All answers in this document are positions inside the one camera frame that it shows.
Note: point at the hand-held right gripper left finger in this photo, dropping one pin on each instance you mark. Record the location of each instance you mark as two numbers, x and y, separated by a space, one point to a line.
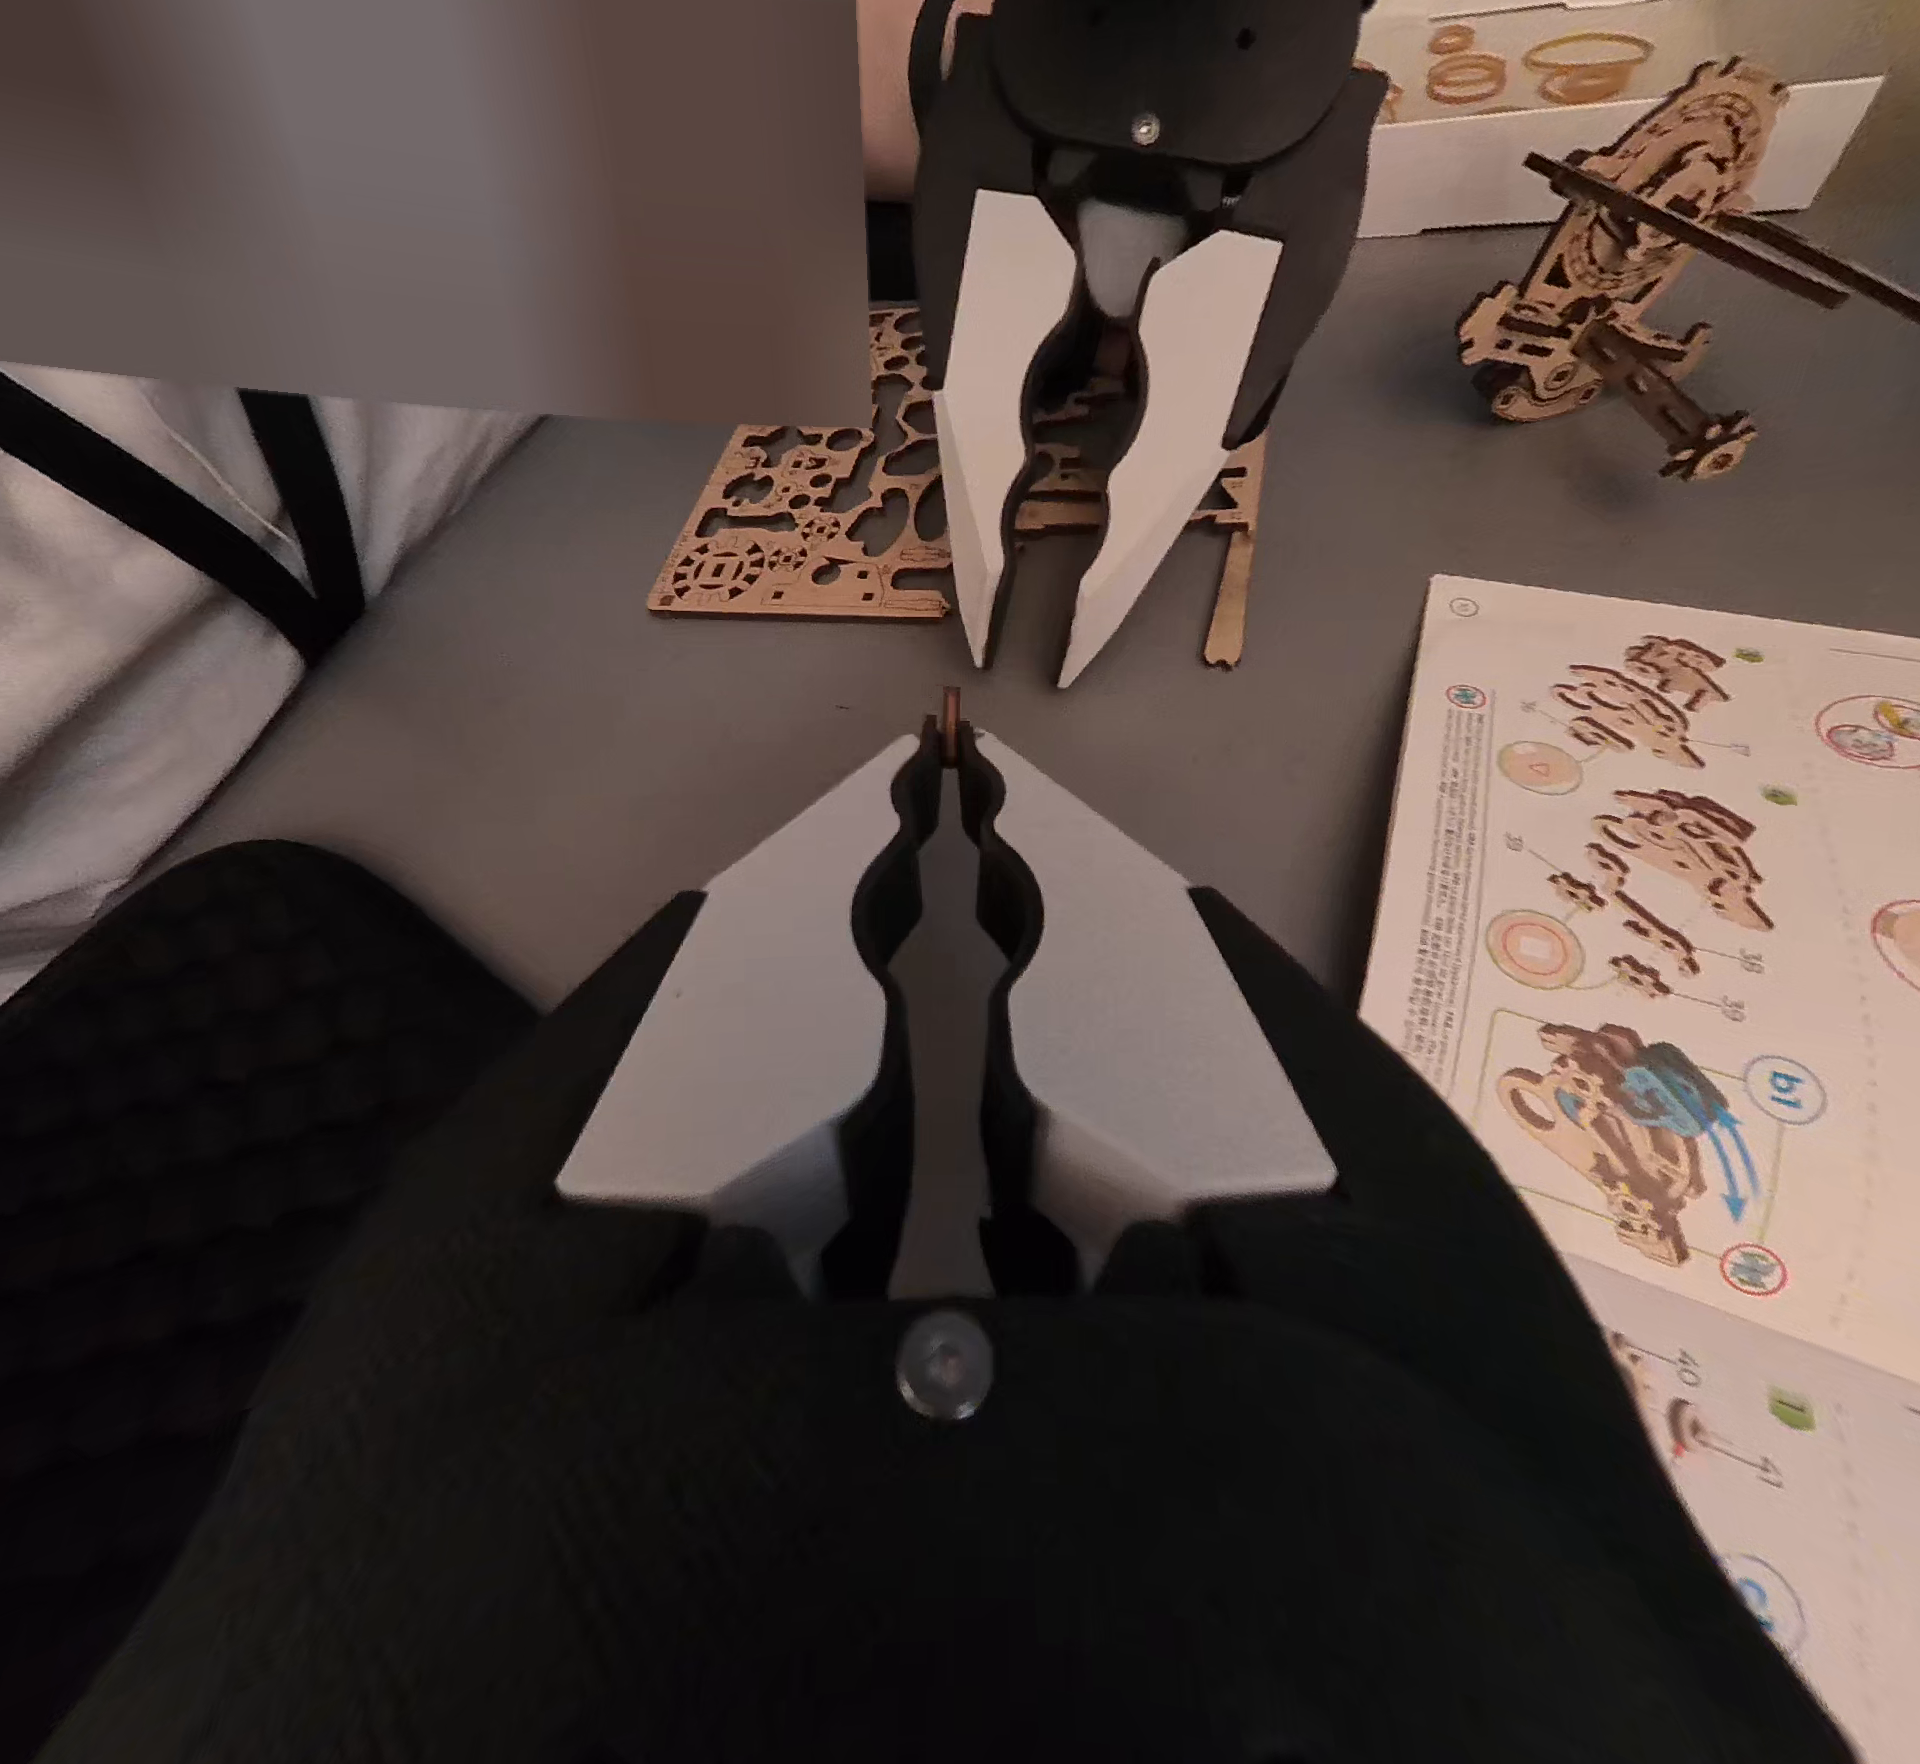
721 1046

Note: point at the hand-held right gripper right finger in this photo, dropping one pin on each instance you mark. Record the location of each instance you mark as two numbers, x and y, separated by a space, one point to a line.
1170 1046

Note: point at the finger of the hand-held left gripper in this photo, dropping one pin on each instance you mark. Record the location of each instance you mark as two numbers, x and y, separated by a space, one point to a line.
997 353
1201 353

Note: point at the small wooden lever part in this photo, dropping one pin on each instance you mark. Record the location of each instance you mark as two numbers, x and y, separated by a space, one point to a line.
951 723

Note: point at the person's left forearm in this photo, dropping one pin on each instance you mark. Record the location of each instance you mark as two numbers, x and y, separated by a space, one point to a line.
888 70

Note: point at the laser-cut wooden parts sheet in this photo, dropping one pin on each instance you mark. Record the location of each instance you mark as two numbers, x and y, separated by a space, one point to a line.
781 518

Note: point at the wooden model assembly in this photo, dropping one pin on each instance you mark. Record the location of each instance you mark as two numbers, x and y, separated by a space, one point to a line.
1620 248

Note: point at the white cardboard box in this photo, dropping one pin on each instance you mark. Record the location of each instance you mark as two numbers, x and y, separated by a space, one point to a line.
1502 167

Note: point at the illustrated instruction booklet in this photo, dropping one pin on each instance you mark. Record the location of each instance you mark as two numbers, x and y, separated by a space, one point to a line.
1620 893

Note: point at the black wrist rest pad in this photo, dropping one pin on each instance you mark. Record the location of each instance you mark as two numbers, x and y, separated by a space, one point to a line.
180 1119

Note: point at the person in white shirt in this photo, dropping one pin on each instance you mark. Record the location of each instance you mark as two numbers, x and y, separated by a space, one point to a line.
119 684

